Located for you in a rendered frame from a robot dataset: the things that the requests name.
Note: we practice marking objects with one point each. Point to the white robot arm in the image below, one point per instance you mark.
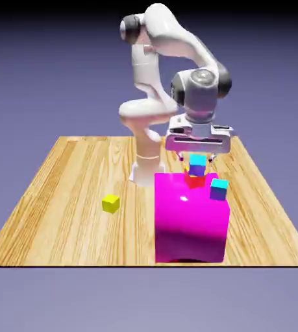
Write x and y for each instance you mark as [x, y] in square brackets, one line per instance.
[148, 64]

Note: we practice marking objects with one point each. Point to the small yellow cube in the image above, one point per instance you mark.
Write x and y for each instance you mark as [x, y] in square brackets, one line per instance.
[186, 169]
[111, 203]

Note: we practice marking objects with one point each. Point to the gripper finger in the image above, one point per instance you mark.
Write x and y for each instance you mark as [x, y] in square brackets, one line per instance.
[181, 156]
[212, 157]

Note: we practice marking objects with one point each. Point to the small cyan cube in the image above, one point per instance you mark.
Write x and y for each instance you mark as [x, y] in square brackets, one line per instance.
[218, 190]
[197, 164]

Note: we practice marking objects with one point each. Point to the large magenta box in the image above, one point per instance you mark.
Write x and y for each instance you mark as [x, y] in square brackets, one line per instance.
[190, 223]

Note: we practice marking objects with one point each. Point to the small red cube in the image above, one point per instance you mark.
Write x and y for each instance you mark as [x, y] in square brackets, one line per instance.
[194, 181]

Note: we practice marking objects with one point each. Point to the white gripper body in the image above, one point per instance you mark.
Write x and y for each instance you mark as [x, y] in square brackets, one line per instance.
[222, 145]

